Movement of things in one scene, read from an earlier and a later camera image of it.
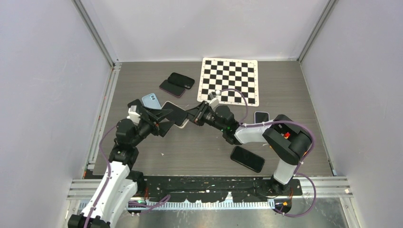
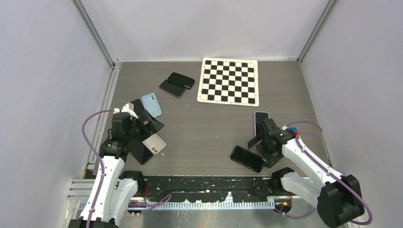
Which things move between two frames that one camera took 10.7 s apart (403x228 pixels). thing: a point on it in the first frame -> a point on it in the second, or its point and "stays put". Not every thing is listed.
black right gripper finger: x=193 y=113 -> x=254 y=141
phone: x=151 y=101 stays put
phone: x=171 y=89 stays put
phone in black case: x=247 y=159 stays put
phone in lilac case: x=260 y=116 stays put
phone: x=178 y=115 -> x=154 y=143
